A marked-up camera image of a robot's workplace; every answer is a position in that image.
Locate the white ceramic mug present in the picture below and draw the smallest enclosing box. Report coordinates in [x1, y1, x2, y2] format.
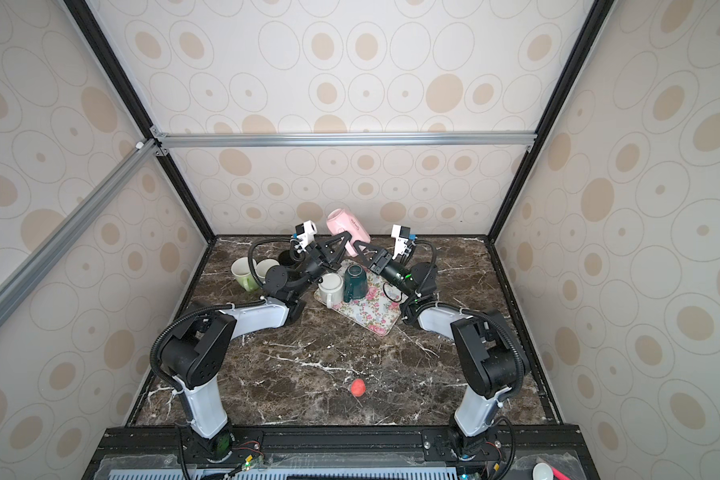
[318, 273, 344, 309]

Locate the black ceramic mug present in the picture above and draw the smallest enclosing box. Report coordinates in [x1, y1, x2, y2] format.
[277, 250, 298, 267]

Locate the floral rectangular tray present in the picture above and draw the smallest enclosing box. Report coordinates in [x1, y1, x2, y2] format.
[314, 260, 403, 336]

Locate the horizontal aluminium frame bar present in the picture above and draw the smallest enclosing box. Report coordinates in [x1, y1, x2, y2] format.
[157, 131, 536, 148]

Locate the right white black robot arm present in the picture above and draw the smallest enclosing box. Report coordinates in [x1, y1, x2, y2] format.
[353, 240, 530, 440]

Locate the pink ceramic mug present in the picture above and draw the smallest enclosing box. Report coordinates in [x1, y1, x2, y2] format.
[326, 208, 371, 257]

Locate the small red toy fruit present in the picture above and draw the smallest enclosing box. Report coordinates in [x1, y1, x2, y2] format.
[350, 378, 366, 398]

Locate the light green ceramic mug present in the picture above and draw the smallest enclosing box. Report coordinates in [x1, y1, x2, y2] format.
[230, 257, 259, 292]

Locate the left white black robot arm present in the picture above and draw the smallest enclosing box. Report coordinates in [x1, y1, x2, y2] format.
[149, 232, 352, 450]

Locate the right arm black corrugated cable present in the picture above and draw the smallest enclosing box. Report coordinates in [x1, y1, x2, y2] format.
[383, 238, 529, 480]

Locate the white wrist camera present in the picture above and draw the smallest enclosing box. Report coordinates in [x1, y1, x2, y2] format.
[293, 220, 317, 249]
[391, 224, 416, 264]

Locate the grey ceramic mug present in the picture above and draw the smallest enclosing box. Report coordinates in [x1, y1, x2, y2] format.
[255, 258, 280, 283]

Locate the dark green ceramic mug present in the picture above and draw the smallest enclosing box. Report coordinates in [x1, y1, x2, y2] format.
[343, 263, 369, 303]

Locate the diagonal aluminium frame bar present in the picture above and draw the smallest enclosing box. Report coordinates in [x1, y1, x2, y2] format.
[0, 139, 157, 328]

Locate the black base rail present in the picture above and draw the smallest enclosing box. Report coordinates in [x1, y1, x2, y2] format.
[83, 424, 598, 479]

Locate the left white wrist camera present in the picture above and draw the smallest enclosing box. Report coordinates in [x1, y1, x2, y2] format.
[293, 220, 317, 249]

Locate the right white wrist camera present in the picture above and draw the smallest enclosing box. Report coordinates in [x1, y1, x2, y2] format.
[391, 224, 416, 264]

